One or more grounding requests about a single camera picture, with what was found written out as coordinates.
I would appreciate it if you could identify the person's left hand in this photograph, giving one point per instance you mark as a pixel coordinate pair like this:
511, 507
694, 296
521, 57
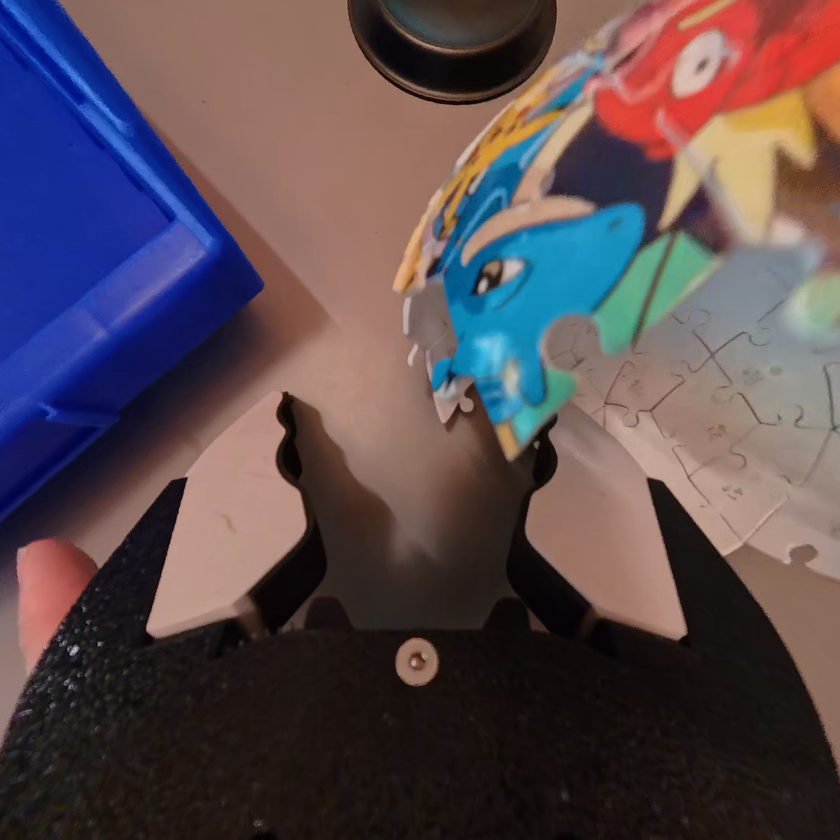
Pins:
52, 584

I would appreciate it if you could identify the printed puzzle ball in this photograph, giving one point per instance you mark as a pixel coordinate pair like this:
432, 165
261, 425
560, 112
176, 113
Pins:
656, 229

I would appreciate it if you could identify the black round stand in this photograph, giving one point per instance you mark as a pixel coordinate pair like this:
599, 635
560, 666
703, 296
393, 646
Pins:
453, 72

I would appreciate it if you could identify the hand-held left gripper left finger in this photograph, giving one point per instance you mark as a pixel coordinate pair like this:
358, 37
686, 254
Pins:
223, 531

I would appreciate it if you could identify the blue plastic bin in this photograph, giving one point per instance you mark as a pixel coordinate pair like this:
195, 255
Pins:
98, 229

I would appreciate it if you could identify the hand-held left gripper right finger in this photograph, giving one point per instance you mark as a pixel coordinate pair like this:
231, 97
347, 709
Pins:
590, 538

